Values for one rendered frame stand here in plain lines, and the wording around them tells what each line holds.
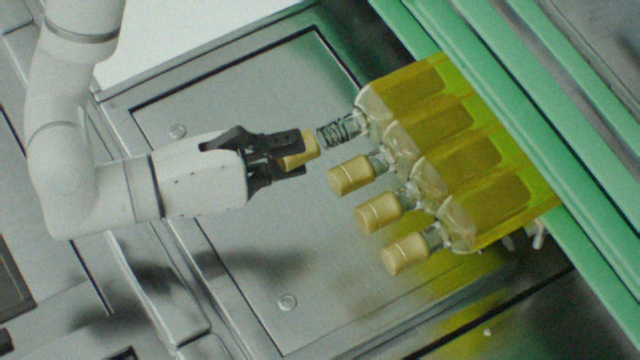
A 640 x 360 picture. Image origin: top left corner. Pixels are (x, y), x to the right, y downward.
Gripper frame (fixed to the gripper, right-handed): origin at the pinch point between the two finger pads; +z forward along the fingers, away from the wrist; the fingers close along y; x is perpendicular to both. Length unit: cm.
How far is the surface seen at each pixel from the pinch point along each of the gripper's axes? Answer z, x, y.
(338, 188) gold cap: 4.3, -6.4, 0.6
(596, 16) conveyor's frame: 35.8, -1.4, 15.1
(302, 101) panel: 6.0, 16.2, -12.5
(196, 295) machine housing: -13.3, -6.4, -15.1
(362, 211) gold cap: 5.7, -10.6, 1.6
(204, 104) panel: -6.2, 19.2, -12.4
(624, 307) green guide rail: 31.8, -27.8, -4.1
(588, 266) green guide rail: 29.6, -21.6, -3.9
